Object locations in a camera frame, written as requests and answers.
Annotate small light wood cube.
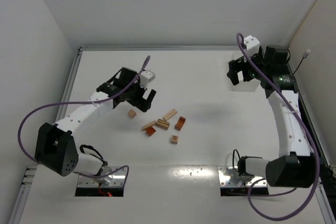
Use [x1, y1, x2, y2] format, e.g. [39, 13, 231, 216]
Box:
[128, 109, 137, 118]

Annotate long light wood plank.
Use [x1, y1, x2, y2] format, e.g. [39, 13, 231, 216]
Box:
[163, 109, 177, 121]

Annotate wood cube with letter O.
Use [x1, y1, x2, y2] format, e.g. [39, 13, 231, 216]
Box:
[171, 135, 179, 144]

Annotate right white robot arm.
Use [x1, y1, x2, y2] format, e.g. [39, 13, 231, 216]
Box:
[227, 46, 316, 188]

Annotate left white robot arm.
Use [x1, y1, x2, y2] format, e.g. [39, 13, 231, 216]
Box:
[35, 67, 156, 184]

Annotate red-brown wedge block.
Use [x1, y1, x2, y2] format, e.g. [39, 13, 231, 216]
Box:
[145, 127, 156, 137]

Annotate striped wood block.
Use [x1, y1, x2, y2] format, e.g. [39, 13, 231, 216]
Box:
[156, 119, 170, 130]

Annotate red-brown arch block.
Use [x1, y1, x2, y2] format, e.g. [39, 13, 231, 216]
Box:
[175, 116, 186, 131]

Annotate white open box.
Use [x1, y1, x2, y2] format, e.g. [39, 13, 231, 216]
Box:
[229, 51, 260, 92]

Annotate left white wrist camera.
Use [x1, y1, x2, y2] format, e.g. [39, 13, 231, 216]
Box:
[140, 70, 155, 88]

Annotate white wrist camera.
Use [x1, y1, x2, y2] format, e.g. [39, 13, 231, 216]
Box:
[243, 35, 260, 57]
[140, 70, 155, 88]

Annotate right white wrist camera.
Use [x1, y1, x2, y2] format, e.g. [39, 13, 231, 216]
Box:
[243, 35, 260, 57]

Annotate black cable with white plug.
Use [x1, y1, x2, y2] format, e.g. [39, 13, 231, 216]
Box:
[291, 49, 311, 75]

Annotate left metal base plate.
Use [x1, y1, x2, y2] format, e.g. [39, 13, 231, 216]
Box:
[77, 166, 127, 188]

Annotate metal base plate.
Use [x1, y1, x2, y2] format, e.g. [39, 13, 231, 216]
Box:
[77, 166, 127, 188]
[217, 166, 267, 189]

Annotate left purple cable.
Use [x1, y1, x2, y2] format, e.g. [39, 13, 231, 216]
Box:
[17, 55, 151, 183]

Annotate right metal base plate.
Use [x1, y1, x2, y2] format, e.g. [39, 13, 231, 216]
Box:
[217, 166, 267, 189]

